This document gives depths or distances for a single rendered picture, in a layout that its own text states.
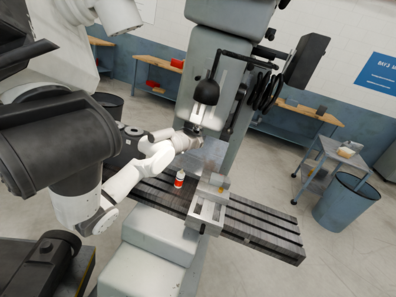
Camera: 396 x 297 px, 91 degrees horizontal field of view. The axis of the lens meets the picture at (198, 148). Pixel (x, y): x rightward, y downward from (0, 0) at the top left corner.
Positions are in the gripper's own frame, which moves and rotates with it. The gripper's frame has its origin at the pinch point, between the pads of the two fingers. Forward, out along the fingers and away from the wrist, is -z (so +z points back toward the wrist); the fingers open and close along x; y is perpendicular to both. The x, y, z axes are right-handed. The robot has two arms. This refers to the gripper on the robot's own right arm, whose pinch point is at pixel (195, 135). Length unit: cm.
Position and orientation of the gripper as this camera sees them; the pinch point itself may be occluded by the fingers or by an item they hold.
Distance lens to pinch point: 85.1
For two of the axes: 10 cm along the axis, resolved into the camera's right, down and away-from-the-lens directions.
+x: -7.7, -4.8, 4.1
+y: -2.7, 8.4, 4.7
